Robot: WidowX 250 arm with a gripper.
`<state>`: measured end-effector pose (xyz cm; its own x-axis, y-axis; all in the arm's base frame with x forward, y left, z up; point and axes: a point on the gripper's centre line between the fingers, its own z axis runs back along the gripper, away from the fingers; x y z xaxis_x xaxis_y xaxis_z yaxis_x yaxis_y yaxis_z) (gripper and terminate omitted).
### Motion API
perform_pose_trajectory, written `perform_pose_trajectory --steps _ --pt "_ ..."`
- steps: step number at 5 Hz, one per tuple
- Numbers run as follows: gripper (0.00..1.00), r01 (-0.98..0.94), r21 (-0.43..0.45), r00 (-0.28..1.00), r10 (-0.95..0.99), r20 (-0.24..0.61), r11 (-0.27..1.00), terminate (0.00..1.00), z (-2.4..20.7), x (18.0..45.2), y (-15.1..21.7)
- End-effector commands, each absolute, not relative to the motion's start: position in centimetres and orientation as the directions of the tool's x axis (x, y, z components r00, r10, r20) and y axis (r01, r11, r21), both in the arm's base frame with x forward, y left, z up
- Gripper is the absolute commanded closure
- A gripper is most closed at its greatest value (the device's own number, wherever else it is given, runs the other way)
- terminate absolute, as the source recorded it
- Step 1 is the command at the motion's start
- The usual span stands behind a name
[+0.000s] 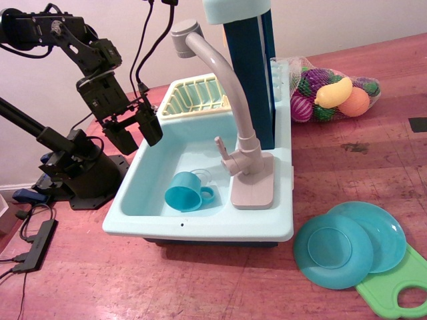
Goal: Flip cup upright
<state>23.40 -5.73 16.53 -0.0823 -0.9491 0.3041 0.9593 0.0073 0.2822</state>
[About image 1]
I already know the green cutting board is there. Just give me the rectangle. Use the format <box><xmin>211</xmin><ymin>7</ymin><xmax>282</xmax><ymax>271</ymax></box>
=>
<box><xmin>355</xmin><ymin>245</ymin><xmax>426</xmax><ymax>319</ymax></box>

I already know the blue clamp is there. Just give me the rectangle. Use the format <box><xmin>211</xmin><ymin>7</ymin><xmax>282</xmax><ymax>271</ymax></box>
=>
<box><xmin>12</xmin><ymin>189</ymin><xmax>49</xmax><ymax>204</ymax></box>

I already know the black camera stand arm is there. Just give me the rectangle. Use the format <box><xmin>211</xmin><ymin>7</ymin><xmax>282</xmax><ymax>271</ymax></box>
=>
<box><xmin>1</xmin><ymin>98</ymin><xmax>73</xmax><ymax>153</ymax></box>

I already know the dark blue water tank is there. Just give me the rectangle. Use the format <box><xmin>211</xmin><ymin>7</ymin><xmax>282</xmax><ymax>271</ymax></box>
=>
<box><xmin>203</xmin><ymin>1</ymin><xmax>276</xmax><ymax>150</ymax></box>

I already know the beige toy faucet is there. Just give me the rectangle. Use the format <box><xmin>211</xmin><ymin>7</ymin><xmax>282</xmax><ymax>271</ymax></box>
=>
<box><xmin>171</xmin><ymin>19</ymin><xmax>274</xmax><ymax>209</ymax></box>

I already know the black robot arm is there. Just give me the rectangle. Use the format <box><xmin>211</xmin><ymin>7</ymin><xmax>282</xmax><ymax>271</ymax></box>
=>
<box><xmin>1</xmin><ymin>3</ymin><xmax>163</xmax><ymax>155</ymax></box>

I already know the teal plate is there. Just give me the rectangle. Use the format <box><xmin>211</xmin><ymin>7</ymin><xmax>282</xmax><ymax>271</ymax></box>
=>
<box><xmin>294</xmin><ymin>214</ymin><xmax>374</xmax><ymax>289</ymax></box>
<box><xmin>328</xmin><ymin>201</ymin><xmax>406</xmax><ymax>273</ymax></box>

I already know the black usb hub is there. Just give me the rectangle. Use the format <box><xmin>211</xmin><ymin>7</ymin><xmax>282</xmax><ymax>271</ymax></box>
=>
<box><xmin>12</xmin><ymin>219</ymin><xmax>58</xmax><ymax>273</ymax></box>

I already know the front teal plate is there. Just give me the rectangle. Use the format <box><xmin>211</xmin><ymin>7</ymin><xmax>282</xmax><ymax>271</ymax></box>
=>
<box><xmin>294</xmin><ymin>214</ymin><xmax>374</xmax><ymax>289</ymax></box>

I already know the orange toy fruit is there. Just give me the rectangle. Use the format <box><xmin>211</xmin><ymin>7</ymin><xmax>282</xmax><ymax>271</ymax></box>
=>
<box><xmin>338</xmin><ymin>87</ymin><xmax>370</xmax><ymax>117</ymax></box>

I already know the yellow toy banana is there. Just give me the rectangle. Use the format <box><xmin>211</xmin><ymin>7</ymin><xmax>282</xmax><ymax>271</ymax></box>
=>
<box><xmin>314</xmin><ymin>77</ymin><xmax>353</xmax><ymax>109</ymax></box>

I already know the teal plastic cup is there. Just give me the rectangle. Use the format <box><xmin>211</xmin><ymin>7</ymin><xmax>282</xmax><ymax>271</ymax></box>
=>
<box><xmin>164</xmin><ymin>171</ymin><xmax>216</xmax><ymax>212</ymax></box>

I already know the mesh bag of toy food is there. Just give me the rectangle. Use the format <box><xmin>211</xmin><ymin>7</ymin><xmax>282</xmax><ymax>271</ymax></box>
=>
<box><xmin>270</xmin><ymin>57</ymin><xmax>381</xmax><ymax>123</ymax></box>

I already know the light blue toy sink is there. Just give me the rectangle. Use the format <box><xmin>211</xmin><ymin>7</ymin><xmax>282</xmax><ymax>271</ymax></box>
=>
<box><xmin>102</xmin><ymin>62</ymin><xmax>294</xmax><ymax>243</ymax></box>

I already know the rear teal plate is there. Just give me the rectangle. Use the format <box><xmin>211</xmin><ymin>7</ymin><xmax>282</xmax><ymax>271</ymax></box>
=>
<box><xmin>328</xmin><ymin>201</ymin><xmax>406</xmax><ymax>273</ymax></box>

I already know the yellow dish rack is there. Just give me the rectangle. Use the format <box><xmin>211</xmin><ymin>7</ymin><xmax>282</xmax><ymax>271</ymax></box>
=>
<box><xmin>157</xmin><ymin>73</ymin><xmax>231</xmax><ymax>121</ymax></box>

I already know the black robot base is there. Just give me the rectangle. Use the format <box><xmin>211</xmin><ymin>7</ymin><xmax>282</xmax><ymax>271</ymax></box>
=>
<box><xmin>32</xmin><ymin>127</ymin><xmax>129</xmax><ymax>210</ymax></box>

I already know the black hanging cable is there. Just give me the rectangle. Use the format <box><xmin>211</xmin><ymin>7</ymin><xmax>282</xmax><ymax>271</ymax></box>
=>
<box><xmin>135</xmin><ymin>0</ymin><xmax>177</xmax><ymax>94</ymax></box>
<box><xmin>129</xmin><ymin>0</ymin><xmax>155</xmax><ymax>101</ymax></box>

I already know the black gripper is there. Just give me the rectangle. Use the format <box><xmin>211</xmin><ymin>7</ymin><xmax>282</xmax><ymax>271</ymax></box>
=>
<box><xmin>76</xmin><ymin>71</ymin><xmax>163</xmax><ymax>155</ymax></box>

